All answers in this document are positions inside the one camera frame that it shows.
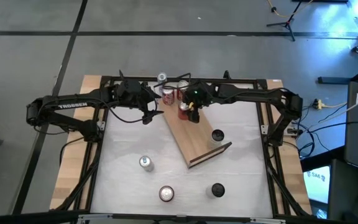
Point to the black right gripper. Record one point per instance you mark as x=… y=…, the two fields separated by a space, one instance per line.
x=200 y=95

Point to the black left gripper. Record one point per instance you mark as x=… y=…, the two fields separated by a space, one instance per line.
x=134 y=93

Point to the red Coke Zero can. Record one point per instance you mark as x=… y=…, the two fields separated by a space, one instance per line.
x=183 y=111
x=166 y=193

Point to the red Coca-Cola classic can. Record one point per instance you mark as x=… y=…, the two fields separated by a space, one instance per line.
x=168 y=96
x=182 y=88

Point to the blue silver Red Bull can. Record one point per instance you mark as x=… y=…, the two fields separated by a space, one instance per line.
x=146 y=162
x=162 y=77

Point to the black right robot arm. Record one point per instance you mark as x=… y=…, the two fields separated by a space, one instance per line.
x=253 y=95

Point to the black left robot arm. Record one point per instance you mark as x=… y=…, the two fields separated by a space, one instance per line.
x=73 y=105

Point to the black tripod stand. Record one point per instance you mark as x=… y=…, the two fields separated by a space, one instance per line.
x=287 y=23

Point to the black stand base beam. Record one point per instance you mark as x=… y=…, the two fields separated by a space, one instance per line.
x=337 y=80

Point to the wooden shelf with black frame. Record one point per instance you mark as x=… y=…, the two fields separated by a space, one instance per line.
x=194 y=137

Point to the black table frame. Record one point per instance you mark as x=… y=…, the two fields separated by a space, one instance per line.
x=271 y=189

